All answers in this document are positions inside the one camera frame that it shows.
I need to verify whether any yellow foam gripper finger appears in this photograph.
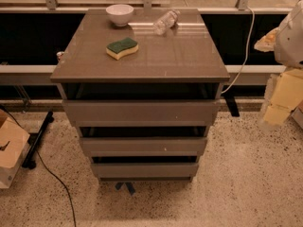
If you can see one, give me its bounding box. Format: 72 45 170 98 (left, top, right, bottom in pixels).
254 28 303 126

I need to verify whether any grey bottom drawer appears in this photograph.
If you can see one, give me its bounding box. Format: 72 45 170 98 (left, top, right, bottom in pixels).
91 163 199 179

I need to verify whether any grey drawer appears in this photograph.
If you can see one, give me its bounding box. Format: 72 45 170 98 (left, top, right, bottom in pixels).
91 163 199 179
80 137 207 157
62 100 219 127

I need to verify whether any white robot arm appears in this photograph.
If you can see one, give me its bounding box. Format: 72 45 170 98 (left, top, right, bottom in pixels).
254 0 303 126

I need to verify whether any grey drawer cabinet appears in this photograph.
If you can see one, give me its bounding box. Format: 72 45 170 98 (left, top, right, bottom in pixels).
51 9 229 182

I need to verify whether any grey middle drawer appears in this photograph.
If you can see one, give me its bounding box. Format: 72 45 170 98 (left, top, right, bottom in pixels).
80 137 207 157

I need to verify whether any grey top drawer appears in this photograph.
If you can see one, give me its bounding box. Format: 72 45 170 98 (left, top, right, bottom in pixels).
62 100 219 127

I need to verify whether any cardboard box right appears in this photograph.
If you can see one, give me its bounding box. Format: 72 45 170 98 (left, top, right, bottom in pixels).
292 101 303 129

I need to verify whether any cardboard box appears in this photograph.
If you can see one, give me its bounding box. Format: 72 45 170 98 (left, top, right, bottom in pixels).
292 101 303 129
0 110 29 189

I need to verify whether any clear plastic bottle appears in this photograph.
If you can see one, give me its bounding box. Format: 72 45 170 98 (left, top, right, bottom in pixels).
153 9 180 35

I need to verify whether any green yellow sponge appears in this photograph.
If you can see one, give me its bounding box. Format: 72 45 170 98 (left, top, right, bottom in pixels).
106 37 138 61

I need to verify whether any white ceramic bowl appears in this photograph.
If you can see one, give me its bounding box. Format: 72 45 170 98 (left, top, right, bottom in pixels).
106 4 134 26

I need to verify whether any blue tape cross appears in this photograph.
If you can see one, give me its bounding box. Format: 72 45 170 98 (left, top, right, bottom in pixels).
116 182 135 196

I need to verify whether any black stand foot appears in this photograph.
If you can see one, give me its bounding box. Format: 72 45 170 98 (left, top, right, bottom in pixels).
22 112 54 169

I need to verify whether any cardboard box left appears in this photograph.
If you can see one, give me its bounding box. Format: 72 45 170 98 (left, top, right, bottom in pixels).
0 110 29 189

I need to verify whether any black bracket behind cabinet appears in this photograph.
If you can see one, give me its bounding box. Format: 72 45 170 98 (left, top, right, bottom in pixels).
223 92 240 117

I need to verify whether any white cable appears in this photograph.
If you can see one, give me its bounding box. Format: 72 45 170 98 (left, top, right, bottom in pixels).
221 7 256 96

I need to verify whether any black floor cable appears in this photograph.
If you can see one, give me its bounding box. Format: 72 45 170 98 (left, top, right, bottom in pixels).
0 104 78 227

